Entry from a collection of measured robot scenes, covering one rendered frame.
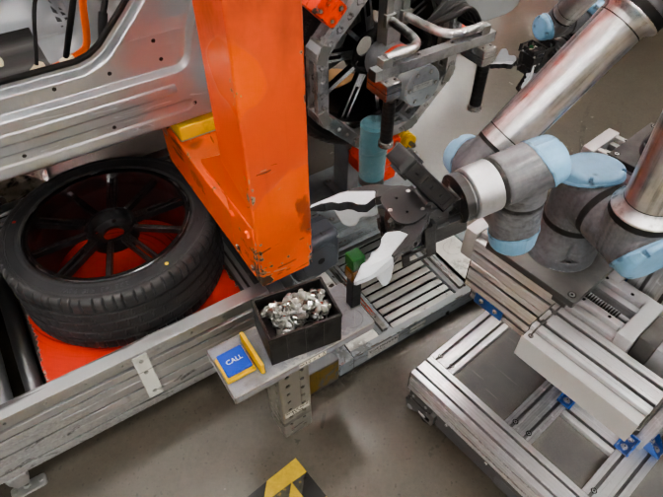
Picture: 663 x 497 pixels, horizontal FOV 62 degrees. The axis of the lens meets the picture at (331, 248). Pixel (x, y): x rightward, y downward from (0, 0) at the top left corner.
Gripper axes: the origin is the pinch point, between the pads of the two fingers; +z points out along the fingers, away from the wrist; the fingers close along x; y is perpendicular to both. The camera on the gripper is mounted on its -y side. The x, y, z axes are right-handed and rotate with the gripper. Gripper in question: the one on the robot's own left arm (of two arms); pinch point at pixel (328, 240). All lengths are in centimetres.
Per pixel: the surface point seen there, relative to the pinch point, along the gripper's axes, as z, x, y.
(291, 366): 10, 30, 72
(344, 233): -30, 97, 106
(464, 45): -67, 75, 29
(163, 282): 34, 67, 63
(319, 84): -28, 87, 33
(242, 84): -1.8, 49.8, 3.5
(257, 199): 2, 51, 33
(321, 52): -30, 87, 24
